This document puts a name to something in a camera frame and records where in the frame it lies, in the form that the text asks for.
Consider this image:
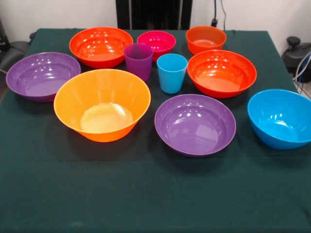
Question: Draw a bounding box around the purple cup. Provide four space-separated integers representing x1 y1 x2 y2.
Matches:
123 43 154 82

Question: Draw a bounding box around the blue cup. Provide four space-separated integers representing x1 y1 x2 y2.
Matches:
156 53 189 94

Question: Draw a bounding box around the pink bowl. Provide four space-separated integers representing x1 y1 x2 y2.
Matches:
137 30 176 62

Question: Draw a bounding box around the red bowl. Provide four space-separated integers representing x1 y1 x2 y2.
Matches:
187 50 258 99
69 26 134 69

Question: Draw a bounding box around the large orange bowl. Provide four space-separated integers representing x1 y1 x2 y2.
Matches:
53 68 152 143

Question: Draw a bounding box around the purple bowl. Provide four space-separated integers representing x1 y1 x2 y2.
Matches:
154 94 237 158
5 51 81 103

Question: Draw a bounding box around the small orange bowl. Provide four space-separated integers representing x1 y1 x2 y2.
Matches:
186 25 227 55

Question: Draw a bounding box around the black power cable with plug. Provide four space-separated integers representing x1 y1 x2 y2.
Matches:
210 0 227 31

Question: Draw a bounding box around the blue bowl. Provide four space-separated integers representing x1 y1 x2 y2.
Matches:
247 89 311 150

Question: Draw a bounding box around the grey cable bundle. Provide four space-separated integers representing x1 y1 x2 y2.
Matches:
293 53 311 98

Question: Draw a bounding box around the dark green table cloth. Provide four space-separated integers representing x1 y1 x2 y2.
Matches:
0 28 311 233

